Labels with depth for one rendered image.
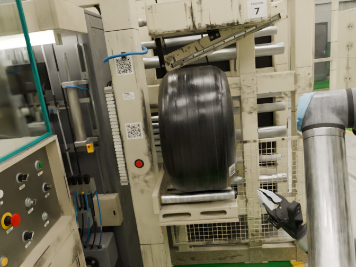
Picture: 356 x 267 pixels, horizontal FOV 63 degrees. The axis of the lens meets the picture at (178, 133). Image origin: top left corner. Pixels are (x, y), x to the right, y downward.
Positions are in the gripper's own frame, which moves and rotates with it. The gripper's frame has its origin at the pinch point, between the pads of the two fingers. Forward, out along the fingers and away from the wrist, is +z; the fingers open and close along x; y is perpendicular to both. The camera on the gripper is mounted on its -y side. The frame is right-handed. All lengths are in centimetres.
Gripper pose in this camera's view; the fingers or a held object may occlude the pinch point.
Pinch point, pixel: (260, 190)
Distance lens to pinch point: 115.7
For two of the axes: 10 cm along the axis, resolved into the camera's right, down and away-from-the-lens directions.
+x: 7.4, -5.5, 4.0
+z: -6.7, -6.3, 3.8
